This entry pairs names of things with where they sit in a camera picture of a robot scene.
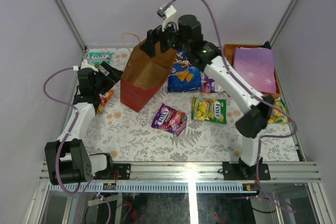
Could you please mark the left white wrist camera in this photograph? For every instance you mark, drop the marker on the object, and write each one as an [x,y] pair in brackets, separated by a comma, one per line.
[85,64]

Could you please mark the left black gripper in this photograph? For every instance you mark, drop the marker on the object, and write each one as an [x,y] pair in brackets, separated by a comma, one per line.
[104,77]

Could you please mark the purple Fox's packet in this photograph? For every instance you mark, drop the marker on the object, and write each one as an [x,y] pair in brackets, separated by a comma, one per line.
[170,120]
[208,85]

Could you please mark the red brown paper bag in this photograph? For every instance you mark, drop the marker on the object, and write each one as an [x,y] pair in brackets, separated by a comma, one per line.
[143,76]

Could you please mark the blue chips bag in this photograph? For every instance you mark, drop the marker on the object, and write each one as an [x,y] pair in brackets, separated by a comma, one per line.
[184,76]

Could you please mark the aluminium front rail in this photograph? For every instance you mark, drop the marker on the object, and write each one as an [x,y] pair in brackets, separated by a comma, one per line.
[272,172]

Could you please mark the purple Frozen cloth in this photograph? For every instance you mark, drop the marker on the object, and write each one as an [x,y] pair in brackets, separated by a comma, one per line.
[256,66]

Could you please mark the green yellow candy packet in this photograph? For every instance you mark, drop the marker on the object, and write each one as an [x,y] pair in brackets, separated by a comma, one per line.
[278,117]

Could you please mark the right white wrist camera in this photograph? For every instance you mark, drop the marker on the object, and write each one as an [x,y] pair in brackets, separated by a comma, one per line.
[167,14]

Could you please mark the orange wooden tray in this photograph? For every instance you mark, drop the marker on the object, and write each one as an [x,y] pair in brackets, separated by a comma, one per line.
[229,50]

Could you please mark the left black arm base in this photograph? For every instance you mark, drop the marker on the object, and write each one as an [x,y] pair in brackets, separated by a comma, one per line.
[117,171]

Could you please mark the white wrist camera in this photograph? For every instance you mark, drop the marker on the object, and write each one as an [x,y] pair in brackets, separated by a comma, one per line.
[167,14]
[85,64]

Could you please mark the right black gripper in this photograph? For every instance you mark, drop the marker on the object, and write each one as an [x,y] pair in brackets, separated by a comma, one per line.
[154,36]

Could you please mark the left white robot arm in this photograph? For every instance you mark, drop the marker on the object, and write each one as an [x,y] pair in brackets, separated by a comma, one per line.
[67,159]

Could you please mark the grey slotted cable duct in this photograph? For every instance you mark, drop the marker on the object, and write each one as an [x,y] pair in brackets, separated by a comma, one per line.
[234,188]

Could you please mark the orange red candy packet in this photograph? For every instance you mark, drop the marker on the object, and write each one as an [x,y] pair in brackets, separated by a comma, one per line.
[104,98]

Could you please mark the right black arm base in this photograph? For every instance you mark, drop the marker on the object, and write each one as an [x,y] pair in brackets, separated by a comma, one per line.
[241,171]

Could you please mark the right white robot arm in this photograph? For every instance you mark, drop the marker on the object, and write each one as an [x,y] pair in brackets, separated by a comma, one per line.
[255,106]

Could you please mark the teal mint Fox's packet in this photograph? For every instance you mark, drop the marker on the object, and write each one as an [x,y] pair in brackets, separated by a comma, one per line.
[97,58]

